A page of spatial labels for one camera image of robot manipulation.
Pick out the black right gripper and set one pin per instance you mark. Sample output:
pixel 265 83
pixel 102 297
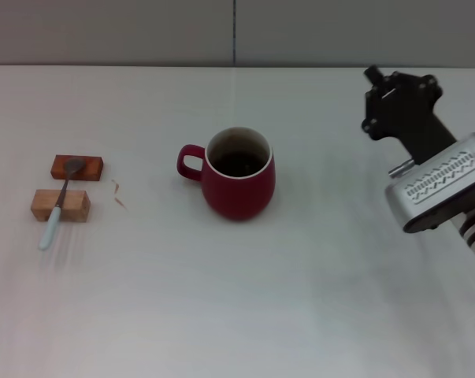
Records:
pixel 414 122

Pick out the red ceramic coffee cup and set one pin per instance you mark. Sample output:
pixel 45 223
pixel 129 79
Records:
pixel 237 193

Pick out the reddish brown wooden block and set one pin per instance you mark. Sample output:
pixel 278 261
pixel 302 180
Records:
pixel 89 168

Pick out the light tan wooden block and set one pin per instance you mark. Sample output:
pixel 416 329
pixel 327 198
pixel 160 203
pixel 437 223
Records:
pixel 73 202

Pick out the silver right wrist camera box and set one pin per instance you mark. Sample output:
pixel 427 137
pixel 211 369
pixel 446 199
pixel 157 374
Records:
pixel 442 185

